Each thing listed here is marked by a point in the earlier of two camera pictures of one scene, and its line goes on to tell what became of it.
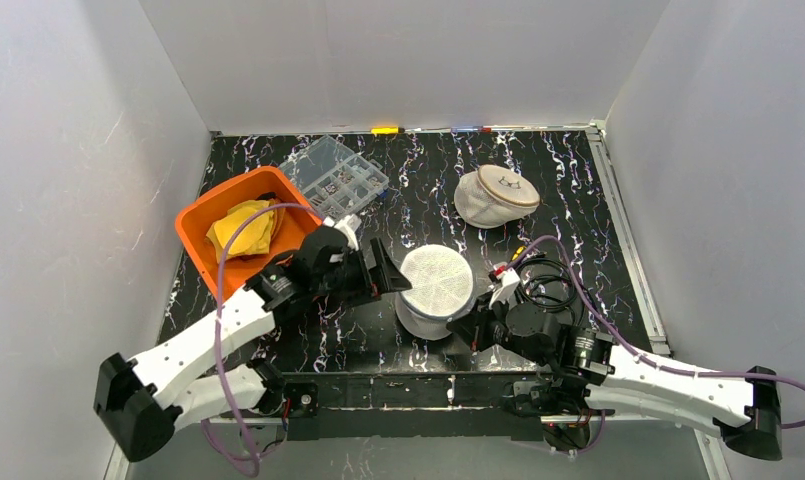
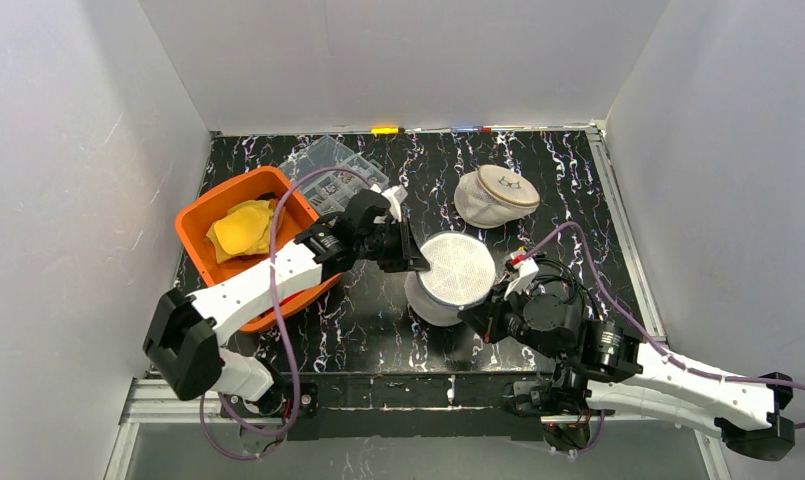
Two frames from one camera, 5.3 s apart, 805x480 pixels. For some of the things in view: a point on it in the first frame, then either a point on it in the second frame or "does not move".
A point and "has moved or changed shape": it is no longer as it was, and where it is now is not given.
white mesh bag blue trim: [442, 286] has moved or changed shape
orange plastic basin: [204, 211] does not move
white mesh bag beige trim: [492, 195] does not move
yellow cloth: [255, 238] does not move
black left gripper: [369, 269] to [406, 245]
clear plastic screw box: [335, 180] does not move
